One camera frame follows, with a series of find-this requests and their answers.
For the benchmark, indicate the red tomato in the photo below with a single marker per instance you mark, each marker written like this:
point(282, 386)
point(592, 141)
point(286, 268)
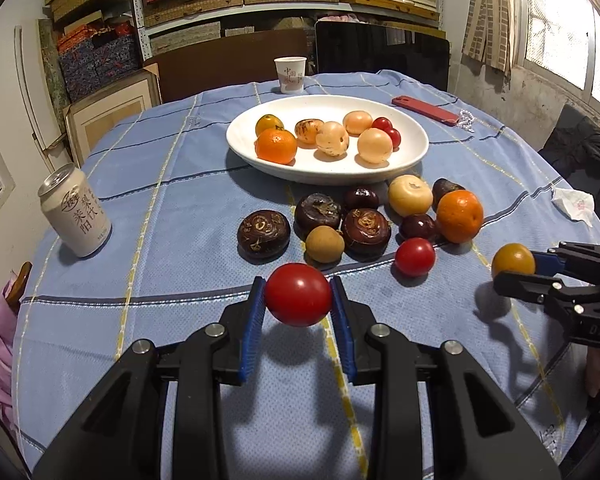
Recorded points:
point(381, 123)
point(298, 292)
point(393, 136)
point(415, 257)

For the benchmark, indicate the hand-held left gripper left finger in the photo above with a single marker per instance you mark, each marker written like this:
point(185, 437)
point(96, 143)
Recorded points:
point(252, 330)

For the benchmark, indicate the orange tangerine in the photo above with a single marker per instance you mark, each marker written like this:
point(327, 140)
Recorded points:
point(276, 147)
point(459, 216)

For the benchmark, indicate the white beverage can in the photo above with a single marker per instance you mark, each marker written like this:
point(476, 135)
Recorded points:
point(77, 215)

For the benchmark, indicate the black garment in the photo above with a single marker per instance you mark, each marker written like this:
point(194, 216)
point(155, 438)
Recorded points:
point(580, 150)

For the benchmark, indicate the bright barred window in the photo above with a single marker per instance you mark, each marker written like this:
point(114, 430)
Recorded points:
point(555, 25)

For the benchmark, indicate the white leaning board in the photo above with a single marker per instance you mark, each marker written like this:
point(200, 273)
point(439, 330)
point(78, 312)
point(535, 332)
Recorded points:
point(30, 90)

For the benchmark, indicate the speckled tan apple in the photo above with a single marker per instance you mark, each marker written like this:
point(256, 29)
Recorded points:
point(307, 131)

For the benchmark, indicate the dark brown plum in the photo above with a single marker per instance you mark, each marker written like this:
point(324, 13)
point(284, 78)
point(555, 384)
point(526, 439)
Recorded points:
point(445, 189)

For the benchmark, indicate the white paper cup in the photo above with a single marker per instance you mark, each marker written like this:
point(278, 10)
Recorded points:
point(290, 75)

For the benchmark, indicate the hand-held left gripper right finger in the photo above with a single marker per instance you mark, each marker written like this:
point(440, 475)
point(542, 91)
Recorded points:
point(342, 330)

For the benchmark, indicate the stack of blue patterned boxes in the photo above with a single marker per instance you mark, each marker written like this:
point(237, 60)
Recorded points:
point(100, 65)

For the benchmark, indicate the wooden chair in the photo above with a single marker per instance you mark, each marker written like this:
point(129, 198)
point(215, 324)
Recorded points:
point(20, 285)

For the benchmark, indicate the white round plate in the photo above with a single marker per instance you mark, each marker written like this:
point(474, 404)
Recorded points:
point(410, 145)

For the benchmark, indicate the crumpled white tissue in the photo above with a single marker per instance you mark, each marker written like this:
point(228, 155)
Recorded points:
point(575, 205)

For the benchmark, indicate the red phone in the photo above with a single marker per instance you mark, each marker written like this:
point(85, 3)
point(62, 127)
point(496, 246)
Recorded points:
point(425, 109)

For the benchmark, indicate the grey marbled board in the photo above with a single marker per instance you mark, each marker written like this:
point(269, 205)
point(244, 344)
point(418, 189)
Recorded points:
point(50, 65)

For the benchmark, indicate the pink cloth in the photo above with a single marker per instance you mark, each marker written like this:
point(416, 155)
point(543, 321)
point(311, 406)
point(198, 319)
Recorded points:
point(340, 18)

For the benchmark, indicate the beige framed board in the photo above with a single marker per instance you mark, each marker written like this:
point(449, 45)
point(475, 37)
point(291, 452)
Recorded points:
point(110, 110)

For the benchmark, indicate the person's right hand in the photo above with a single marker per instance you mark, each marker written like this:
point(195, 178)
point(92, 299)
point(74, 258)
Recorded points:
point(597, 372)

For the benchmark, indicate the black flat monitor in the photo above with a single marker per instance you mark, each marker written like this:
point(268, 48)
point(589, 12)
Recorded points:
point(380, 52)

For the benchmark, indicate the brick patterned curtain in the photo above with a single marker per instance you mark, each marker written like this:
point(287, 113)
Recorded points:
point(495, 10)

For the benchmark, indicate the tan longan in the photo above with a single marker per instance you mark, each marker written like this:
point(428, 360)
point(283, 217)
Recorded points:
point(324, 244)

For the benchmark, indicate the pinkish peach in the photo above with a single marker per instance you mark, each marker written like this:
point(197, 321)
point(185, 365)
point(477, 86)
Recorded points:
point(357, 121)

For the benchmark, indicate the small yellow tangerine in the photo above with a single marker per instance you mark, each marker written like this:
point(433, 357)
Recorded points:
point(511, 259)
point(267, 122)

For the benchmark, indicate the pale yellow apple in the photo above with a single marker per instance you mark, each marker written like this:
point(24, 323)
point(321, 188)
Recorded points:
point(410, 195)

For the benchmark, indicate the white metal shelf rack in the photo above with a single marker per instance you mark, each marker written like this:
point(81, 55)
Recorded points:
point(139, 10)

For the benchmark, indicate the dark red plum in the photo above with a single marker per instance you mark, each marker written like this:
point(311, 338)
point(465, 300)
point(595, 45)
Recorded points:
point(361, 199)
point(416, 226)

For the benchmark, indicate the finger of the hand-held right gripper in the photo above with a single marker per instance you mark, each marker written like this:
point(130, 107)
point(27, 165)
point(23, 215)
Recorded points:
point(542, 261)
point(525, 285)

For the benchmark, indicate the brown board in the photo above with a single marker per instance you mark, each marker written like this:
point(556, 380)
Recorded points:
point(220, 65)

